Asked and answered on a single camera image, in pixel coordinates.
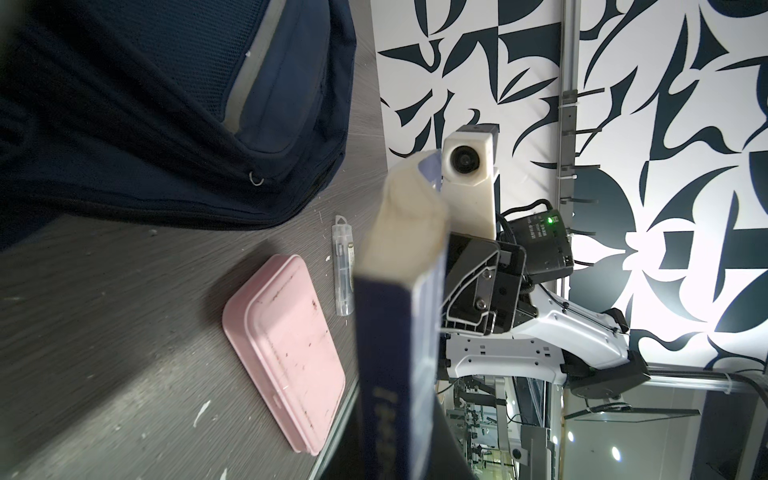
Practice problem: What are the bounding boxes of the wall hook rack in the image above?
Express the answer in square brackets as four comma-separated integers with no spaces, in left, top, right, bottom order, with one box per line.
[556,88,605,213]

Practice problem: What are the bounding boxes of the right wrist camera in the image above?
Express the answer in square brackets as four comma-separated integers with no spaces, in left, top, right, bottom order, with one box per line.
[441,123,500,240]

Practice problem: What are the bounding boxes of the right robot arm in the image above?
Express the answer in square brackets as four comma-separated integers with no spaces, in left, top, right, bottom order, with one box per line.
[438,199,651,399]

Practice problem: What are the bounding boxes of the dark blue book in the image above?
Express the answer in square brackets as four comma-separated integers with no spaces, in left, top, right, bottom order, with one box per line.
[353,150,450,479]

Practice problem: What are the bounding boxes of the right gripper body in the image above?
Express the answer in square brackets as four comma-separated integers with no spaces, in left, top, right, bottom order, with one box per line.
[441,233,537,336]

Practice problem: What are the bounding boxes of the navy blue student backpack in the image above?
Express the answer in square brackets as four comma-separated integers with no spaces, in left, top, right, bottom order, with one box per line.
[1,1,356,248]

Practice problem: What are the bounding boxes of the clear plastic pen box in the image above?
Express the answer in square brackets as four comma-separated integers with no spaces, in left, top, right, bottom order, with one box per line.
[331,215,355,316]

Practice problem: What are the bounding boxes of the pink pencil case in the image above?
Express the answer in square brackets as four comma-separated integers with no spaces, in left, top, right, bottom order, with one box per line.
[222,254,346,456]

